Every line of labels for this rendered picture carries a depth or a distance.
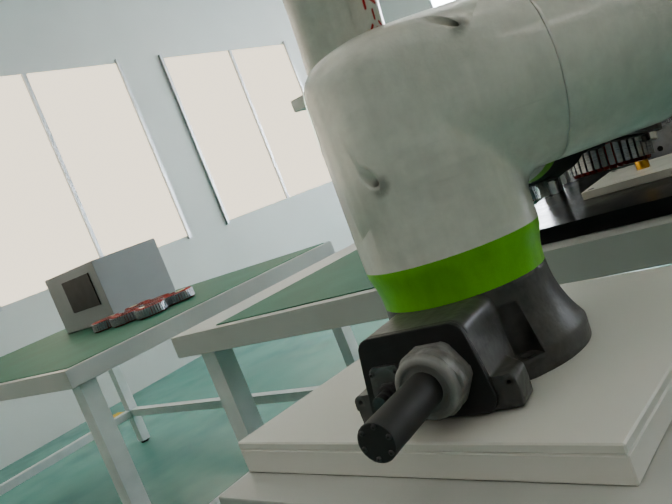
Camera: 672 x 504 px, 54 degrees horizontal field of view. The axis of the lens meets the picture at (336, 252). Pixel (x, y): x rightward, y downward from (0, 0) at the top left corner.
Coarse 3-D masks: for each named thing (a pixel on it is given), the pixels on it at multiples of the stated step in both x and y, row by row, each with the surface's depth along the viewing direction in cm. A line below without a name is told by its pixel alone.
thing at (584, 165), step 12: (612, 144) 85; (624, 144) 85; (636, 144) 85; (648, 144) 86; (588, 156) 87; (600, 156) 86; (612, 156) 85; (624, 156) 85; (636, 156) 85; (648, 156) 87; (576, 168) 89; (588, 168) 87; (600, 168) 87
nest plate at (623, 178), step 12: (624, 168) 108; (648, 168) 99; (660, 168) 94; (600, 180) 105; (612, 180) 101; (624, 180) 96; (636, 180) 95; (648, 180) 94; (588, 192) 100; (600, 192) 99
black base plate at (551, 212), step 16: (592, 176) 123; (560, 192) 119; (576, 192) 111; (624, 192) 94; (640, 192) 89; (656, 192) 85; (544, 208) 108; (560, 208) 101; (576, 208) 96; (592, 208) 91; (608, 208) 87; (624, 208) 83; (640, 208) 82; (656, 208) 81; (544, 224) 93; (560, 224) 89; (576, 224) 87; (592, 224) 86; (608, 224) 85; (624, 224) 84; (544, 240) 91; (560, 240) 89
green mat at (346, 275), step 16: (352, 256) 165; (320, 272) 158; (336, 272) 146; (352, 272) 136; (288, 288) 151; (304, 288) 141; (320, 288) 131; (336, 288) 123; (352, 288) 116; (368, 288) 110; (256, 304) 145; (272, 304) 136; (288, 304) 127; (304, 304) 120; (224, 320) 140
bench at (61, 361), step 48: (240, 288) 209; (48, 336) 341; (96, 336) 226; (144, 336) 182; (336, 336) 247; (0, 384) 193; (48, 384) 172; (96, 384) 172; (96, 432) 172; (144, 432) 365
